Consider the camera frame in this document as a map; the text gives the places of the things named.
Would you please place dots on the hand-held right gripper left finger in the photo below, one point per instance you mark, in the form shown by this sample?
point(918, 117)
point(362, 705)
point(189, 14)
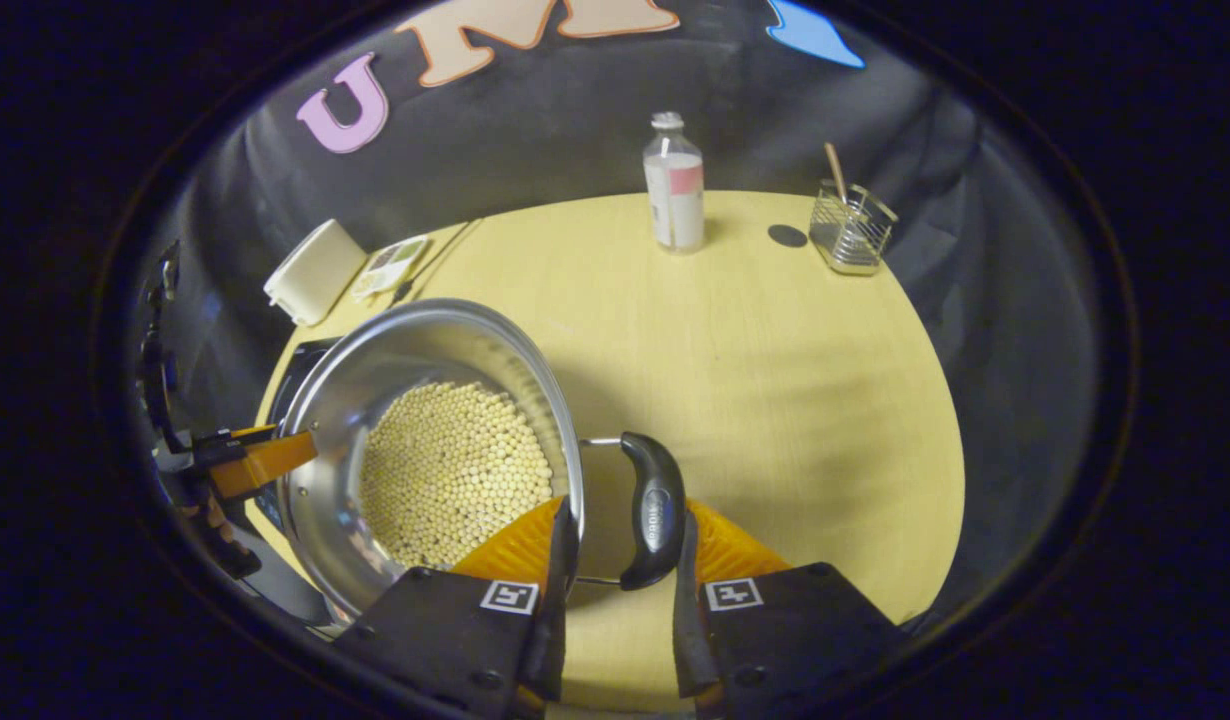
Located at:
point(555, 620)

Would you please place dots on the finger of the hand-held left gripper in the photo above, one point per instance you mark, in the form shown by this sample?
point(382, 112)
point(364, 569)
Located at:
point(270, 462)

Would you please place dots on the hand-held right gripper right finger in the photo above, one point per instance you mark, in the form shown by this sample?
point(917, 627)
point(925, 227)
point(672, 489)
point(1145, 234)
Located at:
point(687, 640)

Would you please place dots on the black induction cooktop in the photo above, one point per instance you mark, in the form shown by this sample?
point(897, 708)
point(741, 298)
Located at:
point(297, 380)

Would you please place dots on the pile of yellow beans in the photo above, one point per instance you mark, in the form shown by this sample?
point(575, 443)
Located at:
point(455, 470)

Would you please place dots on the white boxy appliance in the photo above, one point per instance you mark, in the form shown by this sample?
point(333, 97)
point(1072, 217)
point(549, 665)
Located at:
point(315, 272)

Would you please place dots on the small white flat device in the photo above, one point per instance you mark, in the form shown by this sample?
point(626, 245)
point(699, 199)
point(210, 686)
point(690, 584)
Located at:
point(391, 268)

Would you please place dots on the small black round disc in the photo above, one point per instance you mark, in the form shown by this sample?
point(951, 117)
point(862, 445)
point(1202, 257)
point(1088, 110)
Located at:
point(787, 236)

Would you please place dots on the clear bottle with pink label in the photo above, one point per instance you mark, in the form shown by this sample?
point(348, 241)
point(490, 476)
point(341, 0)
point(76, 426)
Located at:
point(675, 195)

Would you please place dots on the wooden stick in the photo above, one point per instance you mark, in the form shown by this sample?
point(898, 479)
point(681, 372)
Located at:
point(836, 170)

